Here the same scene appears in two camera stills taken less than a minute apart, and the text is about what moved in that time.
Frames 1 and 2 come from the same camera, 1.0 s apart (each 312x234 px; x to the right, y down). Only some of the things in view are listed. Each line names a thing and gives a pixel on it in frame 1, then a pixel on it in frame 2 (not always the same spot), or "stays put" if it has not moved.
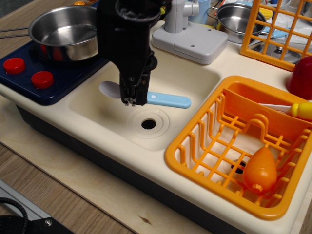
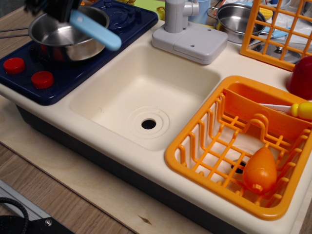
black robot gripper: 124,28 → 61,9
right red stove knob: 42,79 stays put
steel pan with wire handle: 64,34 stays put
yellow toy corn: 267,13 stays put
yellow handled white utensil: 303,110 stays put
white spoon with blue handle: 112,89 → 94,31
